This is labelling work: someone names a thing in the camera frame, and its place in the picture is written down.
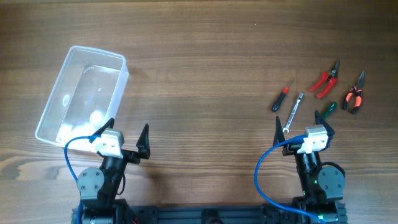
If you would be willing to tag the clear plastic container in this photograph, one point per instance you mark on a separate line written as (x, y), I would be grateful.
(86, 94)

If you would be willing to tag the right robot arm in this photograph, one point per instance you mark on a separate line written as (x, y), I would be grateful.
(322, 183)

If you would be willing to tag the red handled snips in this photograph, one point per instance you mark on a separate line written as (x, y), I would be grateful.
(330, 77)

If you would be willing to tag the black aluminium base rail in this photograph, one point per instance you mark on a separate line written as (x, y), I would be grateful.
(264, 214)

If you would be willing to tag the green handled screwdriver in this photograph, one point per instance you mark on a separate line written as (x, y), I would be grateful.
(327, 112)

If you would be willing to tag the silver combination wrench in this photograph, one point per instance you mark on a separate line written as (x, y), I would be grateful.
(286, 129)

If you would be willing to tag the red black screwdriver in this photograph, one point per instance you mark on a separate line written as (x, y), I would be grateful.
(276, 105)

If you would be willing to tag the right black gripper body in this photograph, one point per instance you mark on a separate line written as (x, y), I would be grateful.
(292, 149)

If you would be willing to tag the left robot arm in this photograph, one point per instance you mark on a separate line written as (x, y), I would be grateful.
(99, 187)

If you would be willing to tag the orange black long-nose pliers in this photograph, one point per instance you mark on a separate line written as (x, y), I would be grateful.
(357, 93)

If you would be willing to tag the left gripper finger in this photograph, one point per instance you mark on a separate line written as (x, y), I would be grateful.
(143, 143)
(98, 133)

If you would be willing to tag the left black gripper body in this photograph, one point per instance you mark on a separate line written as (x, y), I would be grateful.
(130, 155)

